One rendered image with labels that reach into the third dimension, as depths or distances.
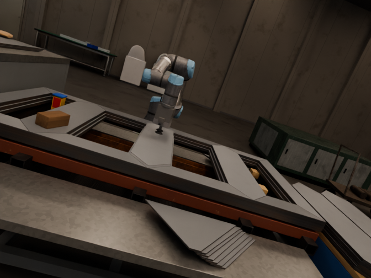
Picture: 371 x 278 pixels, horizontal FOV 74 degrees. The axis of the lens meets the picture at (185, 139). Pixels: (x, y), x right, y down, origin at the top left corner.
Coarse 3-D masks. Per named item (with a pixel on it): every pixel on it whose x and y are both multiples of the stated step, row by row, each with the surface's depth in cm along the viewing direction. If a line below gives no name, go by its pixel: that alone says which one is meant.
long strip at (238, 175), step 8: (216, 152) 149; (224, 152) 155; (232, 152) 162; (224, 160) 139; (232, 160) 145; (240, 160) 150; (224, 168) 125; (232, 168) 130; (240, 168) 134; (232, 176) 119; (240, 176) 122; (248, 176) 127; (232, 184) 109; (240, 184) 112; (248, 184) 115; (256, 184) 119; (248, 192) 106; (256, 192) 109
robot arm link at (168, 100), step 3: (162, 96) 127; (165, 96) 124; (168, 96) 124; (162, 99) 126; (165, 99) 124; (168, 99) 124; (171, 99) 124; (174, 99) 125; (162, 102) 127; (165, 102) 125; (168, 102) 124; (171, 102) 124; (174, 102) 126; (168, 105) 125; (171, 105) 126; (174, 105) 127
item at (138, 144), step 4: (136, 144) 116; (140, 144) 117; (144, 144) 119; (148, 144) 121; (144, 148) 114; (148, 148) 115; (152, 148) 117; (156, 148) 119; (160, 148) 121; (156, 152) 114; (160, 152) 116; (164, 152) 118; (168, 152) 120; (168, 156) 115
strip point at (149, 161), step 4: (132, 152) 105; (136, 156) 102; (140, 156) 103; (144, 156) 105; (144, 160) 101; (148, 160) 102; (152, 160) 104; (156, 160) 105; (148, 164) 98; (152, 164) 100; (156, 164) 101; (160, 164) 102
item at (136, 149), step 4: (132, 148) 109; (136, 148) 110; (140, 148) 112; (136, 152) 106; (140, 152) 108; (144, 152) 109; (148, 152) 111; (152, 152) 113; (148, 156) 106; (152, 156) 108; (156, 156) 110; (160, 156) 111; (164, 156) 113; (160, 160) 107; (164, 160) 108; (168, 160) 110
